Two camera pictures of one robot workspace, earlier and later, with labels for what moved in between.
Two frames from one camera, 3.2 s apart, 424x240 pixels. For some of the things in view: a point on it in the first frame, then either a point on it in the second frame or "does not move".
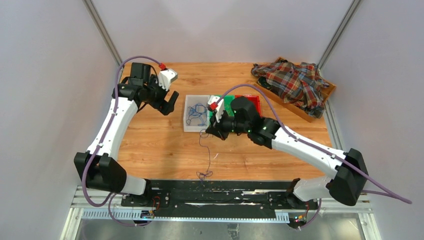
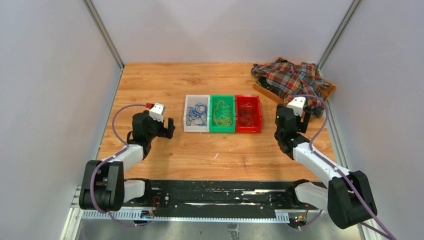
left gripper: x=162 y=103 to x=166 y=132
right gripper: x=215 y=128 to x=301 y=126
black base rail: x=277 y=193 does not move
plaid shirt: x=300 y=84 does not move
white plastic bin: x=196 y=116 does not move
